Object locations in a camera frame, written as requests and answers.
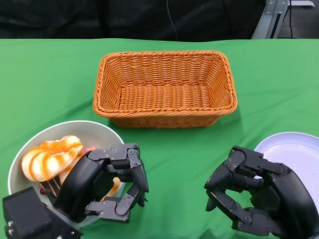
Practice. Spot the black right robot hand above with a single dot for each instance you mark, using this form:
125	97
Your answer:
286	194

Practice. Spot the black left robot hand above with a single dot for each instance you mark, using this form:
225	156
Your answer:
82	181

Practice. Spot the grey round bowl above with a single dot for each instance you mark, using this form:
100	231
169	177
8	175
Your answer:
94	134

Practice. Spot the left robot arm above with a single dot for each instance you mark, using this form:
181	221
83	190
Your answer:
25	211

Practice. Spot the chocolate layer cake slice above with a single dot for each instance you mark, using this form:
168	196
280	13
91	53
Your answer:
51	186

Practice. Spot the pale lilac plate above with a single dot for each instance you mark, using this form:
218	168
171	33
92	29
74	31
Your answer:
294	149

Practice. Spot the orange wicker basket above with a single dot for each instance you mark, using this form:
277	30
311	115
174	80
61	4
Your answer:
162	99

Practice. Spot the green tablecloth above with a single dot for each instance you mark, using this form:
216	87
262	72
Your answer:
49	87

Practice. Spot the black cloth backdrop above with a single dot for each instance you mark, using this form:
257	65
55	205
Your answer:
74	17

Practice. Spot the grey metal stand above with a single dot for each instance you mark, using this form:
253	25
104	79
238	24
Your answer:
264	22

